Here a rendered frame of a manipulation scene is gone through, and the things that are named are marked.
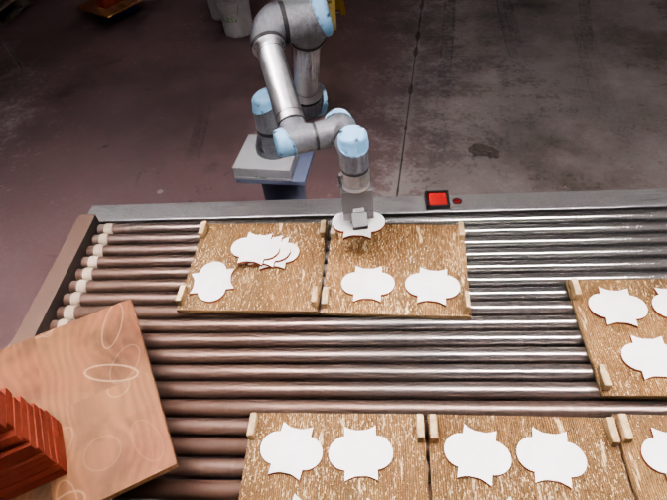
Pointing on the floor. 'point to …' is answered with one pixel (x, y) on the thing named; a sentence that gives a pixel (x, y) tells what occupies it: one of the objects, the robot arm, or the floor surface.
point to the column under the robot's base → (290, 189)
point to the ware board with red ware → (110, 8)
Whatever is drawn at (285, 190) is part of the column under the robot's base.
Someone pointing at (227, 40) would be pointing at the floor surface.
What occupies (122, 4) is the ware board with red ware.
